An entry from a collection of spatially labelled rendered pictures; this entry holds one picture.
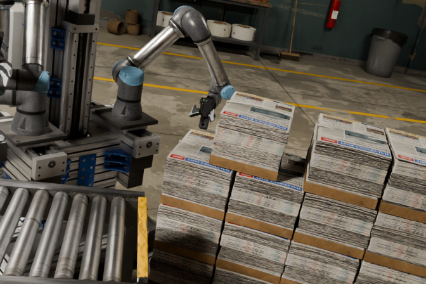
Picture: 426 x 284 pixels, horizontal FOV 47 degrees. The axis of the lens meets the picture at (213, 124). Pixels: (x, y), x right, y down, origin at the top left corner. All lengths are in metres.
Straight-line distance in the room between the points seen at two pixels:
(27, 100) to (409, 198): 1.54
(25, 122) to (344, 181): 1.30
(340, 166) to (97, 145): 1.09
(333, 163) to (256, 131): 0.32
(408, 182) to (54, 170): 1.39
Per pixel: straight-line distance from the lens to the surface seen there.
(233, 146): 2.00
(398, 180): 2.00
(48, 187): 1.81
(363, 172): 1.98
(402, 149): 2.08
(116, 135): 2.44
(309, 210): 2.06
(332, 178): 1.99
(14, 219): 1.66
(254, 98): 2.24
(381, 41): 8.90
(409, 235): 2.12
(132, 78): 2.35
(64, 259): 1.48
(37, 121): 2.14
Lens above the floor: 1.70
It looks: 20 degrees down
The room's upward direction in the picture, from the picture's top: 11 degrees clockwise
